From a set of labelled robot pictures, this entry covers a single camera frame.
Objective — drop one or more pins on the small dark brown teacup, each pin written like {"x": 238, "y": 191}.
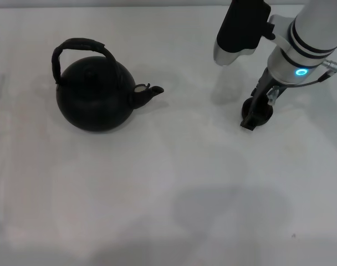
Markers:
{"x": 265, "y": 117}

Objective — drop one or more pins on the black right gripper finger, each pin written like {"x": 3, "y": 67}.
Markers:
{"x": 251, "y": 119}

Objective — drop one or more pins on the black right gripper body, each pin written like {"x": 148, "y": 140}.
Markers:
{"x": 264, "y": 86}

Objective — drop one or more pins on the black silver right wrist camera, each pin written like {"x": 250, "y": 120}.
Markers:
{"x": 240, "y": 27}

